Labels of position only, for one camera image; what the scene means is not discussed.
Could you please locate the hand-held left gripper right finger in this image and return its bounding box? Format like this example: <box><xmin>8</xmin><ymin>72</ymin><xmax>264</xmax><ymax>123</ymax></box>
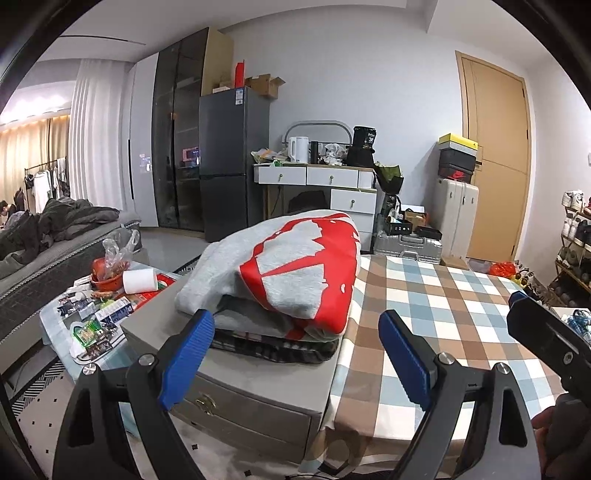
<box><xmin>379</xmin><ymin>310</ymin><xmax>542</xmax><ymax>480</ymax></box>

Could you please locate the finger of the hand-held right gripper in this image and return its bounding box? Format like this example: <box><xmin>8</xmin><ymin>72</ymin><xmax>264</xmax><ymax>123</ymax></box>
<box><xmin>508</xmin><ymin>291</ymin><xmax>591</xmax><ymax>398</ymax></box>

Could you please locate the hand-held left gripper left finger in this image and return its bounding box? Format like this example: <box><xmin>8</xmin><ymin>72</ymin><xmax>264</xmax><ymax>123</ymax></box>
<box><xmin>54</xmin><ymin>309</ymin><xmax>216</xmax><ymax>480</ymax></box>

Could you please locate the black white plaid shirt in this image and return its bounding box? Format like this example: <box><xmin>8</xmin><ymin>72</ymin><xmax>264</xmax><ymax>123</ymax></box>
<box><xmin>210</xmin><ymin>323</ymin><xmax>342</xmax><ymax>366</ymax></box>

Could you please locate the grey sweatshirt red print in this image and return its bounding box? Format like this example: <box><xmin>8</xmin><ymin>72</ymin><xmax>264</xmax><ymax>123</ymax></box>
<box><xmin>174</xmin><ymin>209</ymin><xmax>362</xmax><ymax>343</ymax></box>

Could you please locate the grey sofa with clothes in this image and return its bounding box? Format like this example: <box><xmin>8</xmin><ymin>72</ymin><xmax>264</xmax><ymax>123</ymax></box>
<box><xmin>0</xmin><ymin>198</ymin><xmax>141</xmax><ymax>342</ymax></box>

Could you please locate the clothes rack with clothes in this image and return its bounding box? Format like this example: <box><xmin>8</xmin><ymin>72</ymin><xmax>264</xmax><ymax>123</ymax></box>
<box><xmin>21</xmin><ymin>157</ymin><xmax>70</xmax><ymax>213</ymax></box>

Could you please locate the person's right hand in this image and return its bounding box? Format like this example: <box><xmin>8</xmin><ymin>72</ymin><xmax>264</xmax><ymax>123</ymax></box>
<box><xmin>531</xmin><ymin>406</ymin><xmax>561</xmax><ymax>474</ymax></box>

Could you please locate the grey drawer cabinet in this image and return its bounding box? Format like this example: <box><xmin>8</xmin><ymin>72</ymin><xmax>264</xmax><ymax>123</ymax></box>
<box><xmin>120</xmin><ymin>263</ymin><xmax>365</xmax><ymax>467</ymax></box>

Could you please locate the brown blue checkered tablecloth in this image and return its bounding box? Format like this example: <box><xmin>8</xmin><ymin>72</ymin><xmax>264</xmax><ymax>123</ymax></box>
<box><xmin>318</xmin><ymin>254</ymin><xmax>568</xmax><ymax>476</ymax></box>

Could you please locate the shoe rack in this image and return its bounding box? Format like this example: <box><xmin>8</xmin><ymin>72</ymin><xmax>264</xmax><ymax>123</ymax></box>
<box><xmin>522</xmin><ymin>189</ymin><xmax>591</xmax><ymax>319</ymax></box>

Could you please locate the grey folded garment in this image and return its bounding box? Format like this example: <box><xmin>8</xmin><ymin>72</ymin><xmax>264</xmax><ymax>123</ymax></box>
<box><xmin>213</xmin><ymin>295</ymin><xmax>301</xmax><ymax>342</ymax></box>

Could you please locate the red flat box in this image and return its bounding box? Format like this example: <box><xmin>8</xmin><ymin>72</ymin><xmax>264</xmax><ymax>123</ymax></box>
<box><xmin>131</xmin><ymin>272</ymin><xmax>178</xmax><ymax>310</ymax></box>

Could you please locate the white toilet paper roll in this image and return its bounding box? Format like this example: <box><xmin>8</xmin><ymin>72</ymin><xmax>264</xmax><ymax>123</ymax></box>
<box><xmin>122</xmin><ymin>268</ymin><xmax>158</xmax><ymax>294</ymax></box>

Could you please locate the pile of snack packets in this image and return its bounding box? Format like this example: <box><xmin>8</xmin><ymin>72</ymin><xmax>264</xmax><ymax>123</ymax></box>
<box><xmin>58</xmin><ymin>291</ymin><xmax>132</xmax><ymax>361</ymax></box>

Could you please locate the silver suitcase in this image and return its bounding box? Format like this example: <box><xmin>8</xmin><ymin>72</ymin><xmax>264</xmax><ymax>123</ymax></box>
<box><xmin>373</xmin><ymin>231</ymin><xmax>443</xmax><ymax>265</ymax></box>

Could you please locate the white suitcase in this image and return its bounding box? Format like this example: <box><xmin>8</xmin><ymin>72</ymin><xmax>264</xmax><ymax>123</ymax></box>
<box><xmin>433</xmin><ymin>178</ymin><xmax>480</xmax><ymax>259</ymax></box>

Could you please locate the red bowl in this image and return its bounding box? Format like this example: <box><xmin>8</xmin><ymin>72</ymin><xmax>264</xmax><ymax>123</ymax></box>
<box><xmin>91</xmin><ymin>258</ymin><xmax>125</xmax><ymax>291</ymax></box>

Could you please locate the clear plastic bag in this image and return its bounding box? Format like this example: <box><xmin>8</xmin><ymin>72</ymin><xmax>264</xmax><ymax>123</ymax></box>
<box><xmin>102</xmin><ymin>228</ymin><xmax>139</xmax><ymax>278</ymax></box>

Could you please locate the low table pale blue cloth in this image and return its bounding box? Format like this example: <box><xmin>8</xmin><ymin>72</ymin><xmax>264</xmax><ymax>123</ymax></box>
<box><xmin>39</xmin><ymin>263</ymin><xmax>185</xmax><ymax>384</ymax></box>

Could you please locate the wooden door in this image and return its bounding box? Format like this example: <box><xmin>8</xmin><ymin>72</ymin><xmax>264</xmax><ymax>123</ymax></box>
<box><xmin>455</xmin><ymin>51</ymin><xmax>529</xmax><ymax>264</ymax></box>

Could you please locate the yellow lid shoe box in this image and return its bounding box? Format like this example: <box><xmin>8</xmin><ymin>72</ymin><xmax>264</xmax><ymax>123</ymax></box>
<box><xmin>438</xmin><ymin>133</ymin><xmax>478</xmax><ymax>155</ymax></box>

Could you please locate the dark green wrapped bouquet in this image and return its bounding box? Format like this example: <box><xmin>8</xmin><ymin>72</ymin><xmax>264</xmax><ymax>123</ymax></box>
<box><xmin>373</xmin><ymin>161</ymin><xmax>403</xmax><ymax>195</ymax></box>

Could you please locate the black bag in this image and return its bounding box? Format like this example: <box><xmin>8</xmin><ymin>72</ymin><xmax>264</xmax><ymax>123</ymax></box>
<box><xmin>288</xmin><ymin>189</ymin><xmax>331</xmax><ymax>215</ymax></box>

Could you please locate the white desk with drawers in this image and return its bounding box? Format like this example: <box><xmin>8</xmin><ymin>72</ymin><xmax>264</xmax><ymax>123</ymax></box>
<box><xmin>253</xmin><ymin>162</ymin><xmax>377</xmax><ymax>252</ymax></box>

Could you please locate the dark grey refrigerator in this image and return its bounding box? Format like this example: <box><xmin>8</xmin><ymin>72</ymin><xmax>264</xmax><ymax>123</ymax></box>
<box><xmin>198</xmin><ymin>86</ymin><xmax>271</xmax><ymax>243</ymax></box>

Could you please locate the dark glass wardrobe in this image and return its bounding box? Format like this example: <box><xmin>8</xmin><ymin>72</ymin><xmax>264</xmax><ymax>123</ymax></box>
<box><xmin>152</xmin><ymin>28</ymin><xmax>234</xmax><ymax>232</ymax></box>

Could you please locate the white electric kettle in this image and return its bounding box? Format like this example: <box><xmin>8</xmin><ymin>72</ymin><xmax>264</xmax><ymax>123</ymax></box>
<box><xmin>288</xmin><ymin>136</ymin><xmax>310</xmax><ymax>164</ymax></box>

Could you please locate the white curtain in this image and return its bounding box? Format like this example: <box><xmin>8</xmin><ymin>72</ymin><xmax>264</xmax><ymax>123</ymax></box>
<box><xmin>69</xmin><ymin>60</ymin><xmax>137</xmax><ymax>217</ymax></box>

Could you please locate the arched mirror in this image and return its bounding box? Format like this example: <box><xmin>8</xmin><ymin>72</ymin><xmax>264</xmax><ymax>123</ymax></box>
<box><xmin>283</xmin><ymin>121</ymin><xmax>349</xmax><ymax>164</ymax></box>

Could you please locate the beige curtain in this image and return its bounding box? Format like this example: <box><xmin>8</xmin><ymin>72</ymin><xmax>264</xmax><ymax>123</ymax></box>
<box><xmin>0</xmin><ymin>117</ymin><xmax>70</xmax><ymax>217</ymax></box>

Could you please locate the open cardboard box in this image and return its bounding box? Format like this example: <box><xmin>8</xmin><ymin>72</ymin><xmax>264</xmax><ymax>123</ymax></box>
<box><xmin>245</xmin><ymin>74</ymin><xmax>286</xmax><ymax>100</ymax></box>

